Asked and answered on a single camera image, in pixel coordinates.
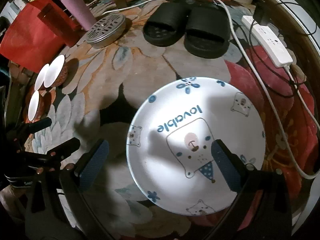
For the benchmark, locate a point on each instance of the small white-inside bowl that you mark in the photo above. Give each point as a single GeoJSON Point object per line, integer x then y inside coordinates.
{"type": "Point", "coordinates": [53, 71]}
{"type": "Point", "coordinates": [33, 105]}
{"type": "Point", "coordinates": [41, 77]}

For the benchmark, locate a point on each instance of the pink tumbler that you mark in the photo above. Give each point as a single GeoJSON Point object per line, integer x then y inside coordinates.
{"type": "Point", "coordinates": [75, 7]}

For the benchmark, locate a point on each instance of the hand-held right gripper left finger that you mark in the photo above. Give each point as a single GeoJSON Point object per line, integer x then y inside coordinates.
{"type": "Point", "coordinates": [96, 160]}

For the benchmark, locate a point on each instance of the round perforated metal tin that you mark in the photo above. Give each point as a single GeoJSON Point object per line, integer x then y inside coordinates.
{"type": "Point", "coordinates": [105, 27]}

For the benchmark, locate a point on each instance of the red tumbler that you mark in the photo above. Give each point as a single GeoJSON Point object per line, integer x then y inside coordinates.
{"type": "Point", "coordinates": [57, 25]}

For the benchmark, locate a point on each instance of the bear print plate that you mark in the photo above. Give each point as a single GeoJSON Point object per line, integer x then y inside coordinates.
{"type": "Point", "coordinates": [175, 175]}

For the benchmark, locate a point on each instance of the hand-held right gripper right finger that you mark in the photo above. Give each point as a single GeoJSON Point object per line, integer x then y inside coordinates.
{"type": "Point", "coordinates": [222, 165]}

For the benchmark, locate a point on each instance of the black power plug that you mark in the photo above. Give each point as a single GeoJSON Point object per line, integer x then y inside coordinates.
{"type": "Point", "coordinates": [262, 15]}

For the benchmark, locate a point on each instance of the black slipper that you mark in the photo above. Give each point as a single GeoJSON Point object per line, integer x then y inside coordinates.
{"type": "Point", "coordinates": [207, 22]}
{"type": "Point", "coordinates": [170, 15]}

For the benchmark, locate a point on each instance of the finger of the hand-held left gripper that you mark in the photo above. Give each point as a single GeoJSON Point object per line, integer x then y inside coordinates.
{"type": "Point", "coordinates": [37, 126]}
{"type": "Point", "coordinates": [65, 147]}

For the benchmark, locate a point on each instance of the white power strip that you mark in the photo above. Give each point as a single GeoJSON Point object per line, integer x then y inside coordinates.
{"type": "Point", "coordinates": [270, 42]}

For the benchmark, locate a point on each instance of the red bag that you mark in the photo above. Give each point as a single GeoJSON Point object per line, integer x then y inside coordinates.
{"type": "Point", "coordinates": [25, 45]}

